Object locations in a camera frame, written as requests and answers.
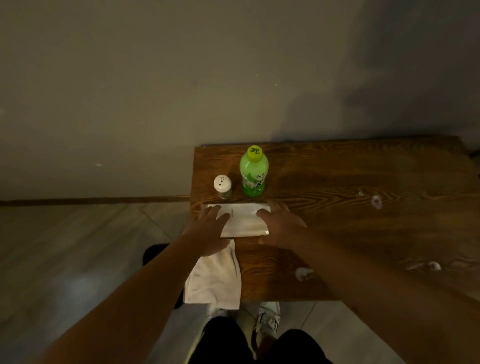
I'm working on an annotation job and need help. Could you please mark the person's left hand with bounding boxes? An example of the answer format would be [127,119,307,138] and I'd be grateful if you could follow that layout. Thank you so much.
[181,204,232,258]

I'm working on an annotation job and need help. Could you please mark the person's right hand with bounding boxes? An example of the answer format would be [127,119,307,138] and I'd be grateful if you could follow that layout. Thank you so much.
[255,200,308,250]

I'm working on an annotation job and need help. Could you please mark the white tissue pack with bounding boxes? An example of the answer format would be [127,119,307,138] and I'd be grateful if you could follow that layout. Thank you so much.
[205,202,272,239]

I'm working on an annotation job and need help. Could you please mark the white cloth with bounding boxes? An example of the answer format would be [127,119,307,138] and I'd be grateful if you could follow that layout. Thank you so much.
[182,239,243,311]

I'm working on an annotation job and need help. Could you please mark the white-capped shaker jar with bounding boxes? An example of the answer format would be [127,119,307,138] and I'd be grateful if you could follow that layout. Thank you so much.
[213,174,233,200]

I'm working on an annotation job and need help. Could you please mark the green plastic bottle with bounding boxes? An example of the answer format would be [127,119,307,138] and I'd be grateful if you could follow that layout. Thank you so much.
[239,144,270,199]

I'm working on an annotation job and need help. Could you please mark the person's left forearm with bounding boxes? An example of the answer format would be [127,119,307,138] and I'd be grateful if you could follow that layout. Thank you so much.
[37,236,211,364]

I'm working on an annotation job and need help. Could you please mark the person's right forearm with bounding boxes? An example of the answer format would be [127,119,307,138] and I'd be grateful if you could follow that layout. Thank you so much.
[296,232,480,364]

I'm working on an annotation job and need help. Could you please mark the black trash bin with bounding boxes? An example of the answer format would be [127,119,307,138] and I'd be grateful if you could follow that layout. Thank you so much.
[141,242,185,310]

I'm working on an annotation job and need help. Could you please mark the white left shoe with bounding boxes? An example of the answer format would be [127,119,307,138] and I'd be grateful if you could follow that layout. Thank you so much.
[205,305,230,323]

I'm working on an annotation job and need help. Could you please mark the white shoe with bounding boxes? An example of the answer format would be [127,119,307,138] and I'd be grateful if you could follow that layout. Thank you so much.
[251,301,281,352]
[205,305,230,323]

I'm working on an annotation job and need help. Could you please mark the white right shoe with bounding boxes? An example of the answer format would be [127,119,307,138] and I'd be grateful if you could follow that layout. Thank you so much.
[251,301,281,352]

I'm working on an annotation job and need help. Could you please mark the black trousers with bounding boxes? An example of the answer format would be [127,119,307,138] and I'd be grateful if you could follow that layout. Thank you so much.
[187,316,335,364]

